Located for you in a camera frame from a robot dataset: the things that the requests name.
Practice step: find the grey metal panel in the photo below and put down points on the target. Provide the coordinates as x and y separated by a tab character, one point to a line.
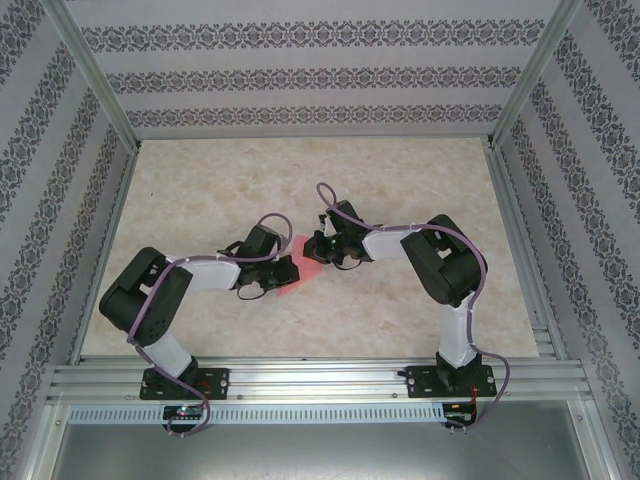
320	455

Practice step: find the aluminium mounting rail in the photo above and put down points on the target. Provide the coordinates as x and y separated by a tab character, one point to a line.
320	380

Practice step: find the aluminium table side rail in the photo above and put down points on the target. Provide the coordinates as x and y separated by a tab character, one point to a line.
104	250
522	250

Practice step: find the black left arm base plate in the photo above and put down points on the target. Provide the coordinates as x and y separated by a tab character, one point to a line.
217	382

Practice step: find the aluminium frame post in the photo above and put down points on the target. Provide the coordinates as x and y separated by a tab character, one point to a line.
91	65
536	65

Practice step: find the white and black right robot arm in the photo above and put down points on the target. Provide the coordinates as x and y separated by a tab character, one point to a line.
385	245

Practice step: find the pink paper sheet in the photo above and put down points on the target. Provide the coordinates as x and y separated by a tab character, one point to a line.
311	269

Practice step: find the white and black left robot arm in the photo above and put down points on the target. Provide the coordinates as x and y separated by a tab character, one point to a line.
215	275

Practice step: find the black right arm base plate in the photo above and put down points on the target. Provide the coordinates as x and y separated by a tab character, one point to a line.
420	382

